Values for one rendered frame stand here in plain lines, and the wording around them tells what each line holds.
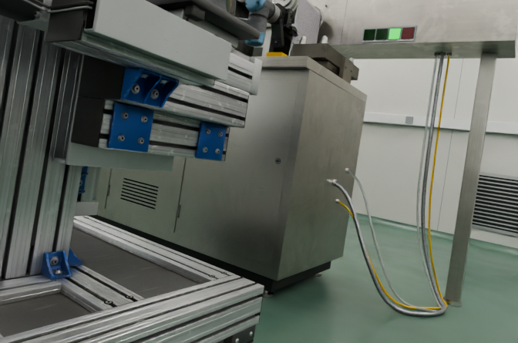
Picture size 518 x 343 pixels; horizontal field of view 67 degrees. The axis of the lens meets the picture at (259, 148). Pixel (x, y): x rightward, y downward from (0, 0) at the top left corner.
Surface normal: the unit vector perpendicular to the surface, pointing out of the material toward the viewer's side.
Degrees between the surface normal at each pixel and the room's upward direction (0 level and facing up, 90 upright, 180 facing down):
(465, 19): 90
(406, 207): 90
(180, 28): 90
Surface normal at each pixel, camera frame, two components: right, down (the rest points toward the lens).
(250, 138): -0.54, -0.09
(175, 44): 0.81, 0.12
